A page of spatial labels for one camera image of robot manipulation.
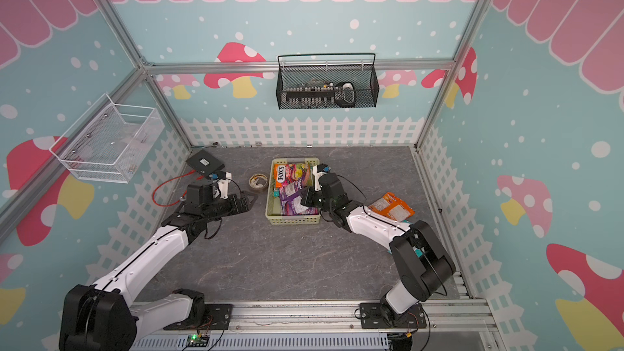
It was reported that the white wire wall basket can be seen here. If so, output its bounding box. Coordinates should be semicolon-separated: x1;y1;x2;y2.
49;94;165;184

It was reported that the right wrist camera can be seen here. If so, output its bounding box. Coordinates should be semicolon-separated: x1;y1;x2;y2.
312;163;331;191

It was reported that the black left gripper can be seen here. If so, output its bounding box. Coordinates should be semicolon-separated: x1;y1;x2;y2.
203;190;258;222

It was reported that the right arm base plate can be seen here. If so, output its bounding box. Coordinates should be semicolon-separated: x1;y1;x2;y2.
354;302;427;332

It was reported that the black network box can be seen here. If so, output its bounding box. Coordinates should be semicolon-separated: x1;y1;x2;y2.
186;149;227;180

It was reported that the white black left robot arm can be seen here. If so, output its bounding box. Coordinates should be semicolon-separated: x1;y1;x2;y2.
58;180;258;350

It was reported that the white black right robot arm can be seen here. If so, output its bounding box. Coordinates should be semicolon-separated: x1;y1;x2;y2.
302;169;456;320

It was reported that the black wire wall basket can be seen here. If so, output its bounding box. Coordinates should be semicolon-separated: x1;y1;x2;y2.
276;53;380;110

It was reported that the green lit circuit board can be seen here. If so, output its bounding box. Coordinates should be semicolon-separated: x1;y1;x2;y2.
185;334;210;349

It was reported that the orange candy bag right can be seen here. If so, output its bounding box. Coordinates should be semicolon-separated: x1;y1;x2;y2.
369;193;415;222

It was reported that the green plastic basket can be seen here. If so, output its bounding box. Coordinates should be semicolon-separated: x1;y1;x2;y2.
265;158;320;225

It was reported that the teal candy bag right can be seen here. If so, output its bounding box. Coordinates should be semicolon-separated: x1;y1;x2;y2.
413;247;423;258

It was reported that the aluminium front rail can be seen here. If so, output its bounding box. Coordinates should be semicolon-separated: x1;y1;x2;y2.
92;299;498;337

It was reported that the red cable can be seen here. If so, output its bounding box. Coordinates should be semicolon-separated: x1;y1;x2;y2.
151;169;206;208

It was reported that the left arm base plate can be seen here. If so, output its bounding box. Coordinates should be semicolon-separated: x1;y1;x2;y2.
164;304;233;331

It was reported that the brown tape roll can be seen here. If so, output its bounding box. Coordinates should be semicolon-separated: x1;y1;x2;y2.
248;173;270;193

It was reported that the purple Fox's berries bag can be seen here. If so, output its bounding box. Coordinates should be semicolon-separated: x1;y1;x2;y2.
280;200;319;216

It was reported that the purple candy bag back side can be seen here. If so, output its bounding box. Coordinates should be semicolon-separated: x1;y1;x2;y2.
278;180;309;204

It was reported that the yellow Fox's fruits bag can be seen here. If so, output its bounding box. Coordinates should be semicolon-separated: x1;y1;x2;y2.
272;162;311;189

